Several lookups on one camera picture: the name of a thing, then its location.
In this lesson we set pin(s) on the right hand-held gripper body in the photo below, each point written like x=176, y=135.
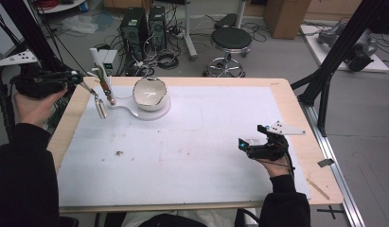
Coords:
x=268, y=151

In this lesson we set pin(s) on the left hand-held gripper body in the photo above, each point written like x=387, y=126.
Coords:
x=40, y=83

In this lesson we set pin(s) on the white stand with post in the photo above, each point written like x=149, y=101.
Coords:
x=144, y=116

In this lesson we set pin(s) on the person's right hand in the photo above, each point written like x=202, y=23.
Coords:
x=275, y=168

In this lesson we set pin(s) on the person's left hand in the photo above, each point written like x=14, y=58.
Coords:
x=31, y=108

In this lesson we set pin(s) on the white box device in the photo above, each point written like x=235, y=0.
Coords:
x=110, y=60

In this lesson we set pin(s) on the white foam mat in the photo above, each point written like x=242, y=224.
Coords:
x=198, y=151

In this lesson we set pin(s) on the clear plastic bag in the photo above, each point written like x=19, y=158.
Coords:
x=78, y=24

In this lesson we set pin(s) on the small dark grey plate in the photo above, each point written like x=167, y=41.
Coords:
x=325, y=162

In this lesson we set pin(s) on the thin wooden stick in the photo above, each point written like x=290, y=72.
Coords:
x=318, y=189

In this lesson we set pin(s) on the wooden table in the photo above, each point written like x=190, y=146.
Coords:
x=214, y=81

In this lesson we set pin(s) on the black computer tower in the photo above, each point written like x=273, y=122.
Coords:
x=133, y=31
x=156, y=28

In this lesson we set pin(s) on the white eggshell-shaped bowl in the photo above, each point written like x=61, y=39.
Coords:
x=149, y=94

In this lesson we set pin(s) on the black round stool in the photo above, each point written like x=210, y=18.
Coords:
x=231, y=38

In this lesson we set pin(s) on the person's lap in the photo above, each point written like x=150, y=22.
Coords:
x=182, y=220

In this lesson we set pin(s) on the white floor platform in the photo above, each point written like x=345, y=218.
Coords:
x=312, y=41

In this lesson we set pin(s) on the brown wooden cabinet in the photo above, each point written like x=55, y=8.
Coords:
x=286, y=19

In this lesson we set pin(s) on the grey metal desk leg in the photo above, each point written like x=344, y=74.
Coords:
x=189, y=31

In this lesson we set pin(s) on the grey machine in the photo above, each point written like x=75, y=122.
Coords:
x=359, y=53

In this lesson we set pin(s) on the black metal frame stand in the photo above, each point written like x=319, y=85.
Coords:
x=28, y=28
x=337, y=56

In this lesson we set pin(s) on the aluminium rail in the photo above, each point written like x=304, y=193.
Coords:
x=334, y=176

